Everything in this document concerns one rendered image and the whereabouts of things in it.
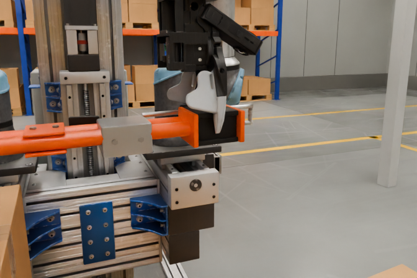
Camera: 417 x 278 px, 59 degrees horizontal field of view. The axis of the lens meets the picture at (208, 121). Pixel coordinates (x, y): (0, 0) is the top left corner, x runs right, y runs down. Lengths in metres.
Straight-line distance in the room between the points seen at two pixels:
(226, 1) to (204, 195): 0.52
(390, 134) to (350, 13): 8.49
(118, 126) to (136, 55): 8.59
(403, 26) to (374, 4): 8.94
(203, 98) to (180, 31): 0.10
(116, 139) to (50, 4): 0.74
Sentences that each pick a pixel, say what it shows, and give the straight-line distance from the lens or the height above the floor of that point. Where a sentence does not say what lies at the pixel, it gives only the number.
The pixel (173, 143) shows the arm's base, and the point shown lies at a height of 1.05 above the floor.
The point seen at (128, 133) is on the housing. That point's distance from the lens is 0.52.
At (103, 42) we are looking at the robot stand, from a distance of 1.20.
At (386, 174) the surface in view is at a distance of 3.86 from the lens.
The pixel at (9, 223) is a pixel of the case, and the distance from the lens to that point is 0.63.
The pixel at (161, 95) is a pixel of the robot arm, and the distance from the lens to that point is 1.07.
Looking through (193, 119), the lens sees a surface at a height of 1.22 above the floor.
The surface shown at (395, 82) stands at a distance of 3.69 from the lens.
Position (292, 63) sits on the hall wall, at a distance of 10.79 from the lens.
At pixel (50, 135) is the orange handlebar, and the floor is 1.21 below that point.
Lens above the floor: 1.33
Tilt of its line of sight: 12 degrees down
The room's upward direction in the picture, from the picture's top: straight up
